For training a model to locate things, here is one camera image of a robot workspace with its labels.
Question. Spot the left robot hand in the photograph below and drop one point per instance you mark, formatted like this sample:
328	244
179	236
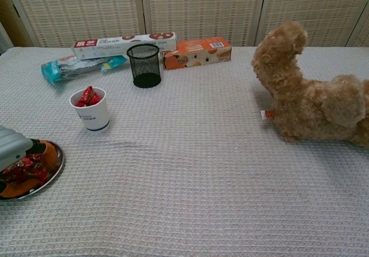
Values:
14	147

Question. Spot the pile of red-wrapped candies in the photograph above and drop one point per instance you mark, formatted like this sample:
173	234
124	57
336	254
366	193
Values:
26	172

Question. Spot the white paper cup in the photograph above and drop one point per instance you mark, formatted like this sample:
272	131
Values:
92	115

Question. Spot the round metal plate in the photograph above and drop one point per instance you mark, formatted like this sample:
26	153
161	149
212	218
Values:
56	170

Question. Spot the teal silver snack bag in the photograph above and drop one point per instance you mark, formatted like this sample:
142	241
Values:
69	68

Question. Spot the brown wooden screen panel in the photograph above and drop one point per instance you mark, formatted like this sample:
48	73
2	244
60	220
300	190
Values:
11	23

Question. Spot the long white baking paper box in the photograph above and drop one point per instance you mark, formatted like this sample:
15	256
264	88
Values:
115	45

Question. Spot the woven folding screen panel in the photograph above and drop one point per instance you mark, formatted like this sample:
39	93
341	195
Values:
323	6
361	35
80	12
201	12

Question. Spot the black mesh pen holder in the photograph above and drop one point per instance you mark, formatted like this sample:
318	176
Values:
144	67

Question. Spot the white woven tablecloth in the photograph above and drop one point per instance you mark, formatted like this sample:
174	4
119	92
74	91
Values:
201	182

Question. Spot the orange cardboard box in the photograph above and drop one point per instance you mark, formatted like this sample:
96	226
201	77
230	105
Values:
196	56

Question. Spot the brown plush teddy bear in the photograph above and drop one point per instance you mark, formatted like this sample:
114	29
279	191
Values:
302	101

